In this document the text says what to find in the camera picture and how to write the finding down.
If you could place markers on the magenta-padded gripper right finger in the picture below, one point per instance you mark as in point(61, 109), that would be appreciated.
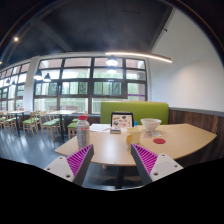
point(163, 165)

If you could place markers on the white bowl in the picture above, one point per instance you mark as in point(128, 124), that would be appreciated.
point(150, 124)

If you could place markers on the green upholstered bench backrest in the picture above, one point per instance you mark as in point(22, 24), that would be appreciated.
point(146, 111)

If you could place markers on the small blue-capped bottle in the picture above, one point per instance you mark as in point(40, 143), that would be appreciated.
point(135, 124)

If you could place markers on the black-framed window wall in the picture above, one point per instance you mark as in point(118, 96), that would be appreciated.
point(76, 88)

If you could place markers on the black-framed sticker picture stand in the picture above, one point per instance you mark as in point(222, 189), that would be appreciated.
point(122, 120)

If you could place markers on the group of green-seated wooden chairs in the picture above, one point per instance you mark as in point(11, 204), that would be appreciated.
point(50, 123)

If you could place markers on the pale yellow mug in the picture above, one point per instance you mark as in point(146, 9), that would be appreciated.
point(135, 136)

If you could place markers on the long linear ceiling light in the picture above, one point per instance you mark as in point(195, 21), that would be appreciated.
point(143, 55)

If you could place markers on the square wooden dining table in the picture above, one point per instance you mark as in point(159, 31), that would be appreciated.
point(61, 112)
point(17, 112)

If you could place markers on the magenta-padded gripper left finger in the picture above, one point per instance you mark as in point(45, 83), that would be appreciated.
point(61, 166)

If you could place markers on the round ceiling spotlight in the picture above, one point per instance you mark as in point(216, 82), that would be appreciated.
point(16, 39)

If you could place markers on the small dark flat box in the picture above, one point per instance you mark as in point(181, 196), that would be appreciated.
point(115, 131)

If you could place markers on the flat round red coaster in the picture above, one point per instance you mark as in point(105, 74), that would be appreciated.
point(159, 141)

